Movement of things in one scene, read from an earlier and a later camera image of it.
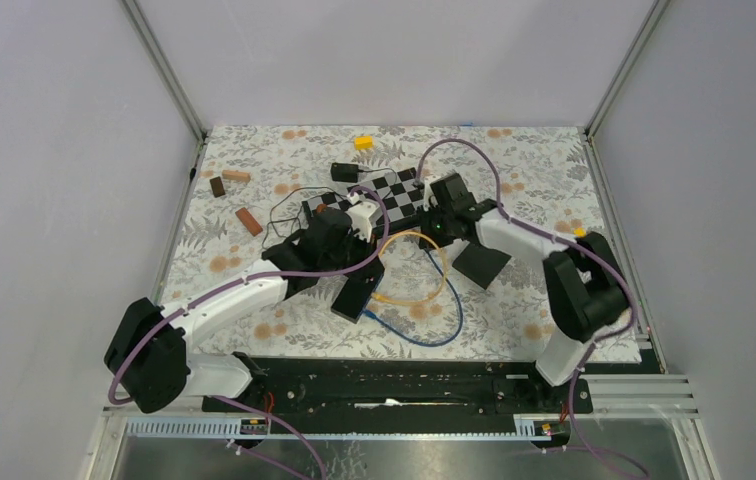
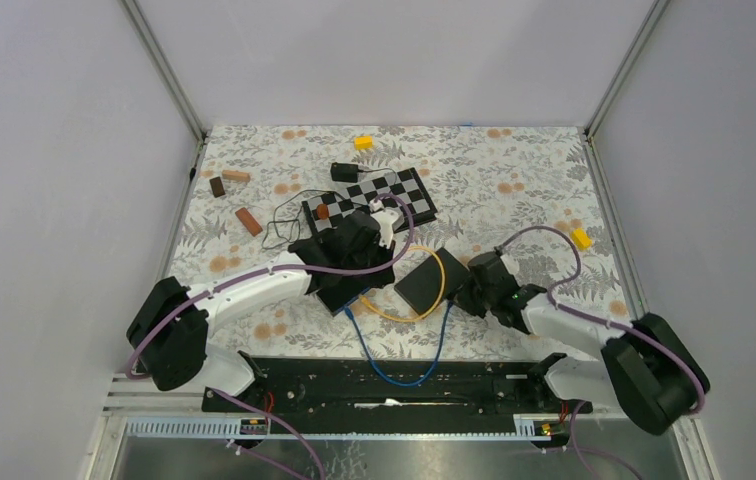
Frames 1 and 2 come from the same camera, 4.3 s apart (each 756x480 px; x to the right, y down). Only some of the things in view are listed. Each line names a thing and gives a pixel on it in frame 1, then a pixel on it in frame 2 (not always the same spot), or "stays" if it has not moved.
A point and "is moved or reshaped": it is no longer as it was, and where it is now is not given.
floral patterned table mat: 400,242 stays
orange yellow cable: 405,302 to 438,255
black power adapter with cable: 349,173 stays
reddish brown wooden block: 249,222 stays
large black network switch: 481,264 is moved or reshaped
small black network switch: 357,291 is moved or reshaped
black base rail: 398,386 stays
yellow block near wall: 363,142 stays
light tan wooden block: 236,175 stays
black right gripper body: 436,223 to 475,301
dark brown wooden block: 217,186 stays
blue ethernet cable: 372,315 to 436,360
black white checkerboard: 401,193 stays
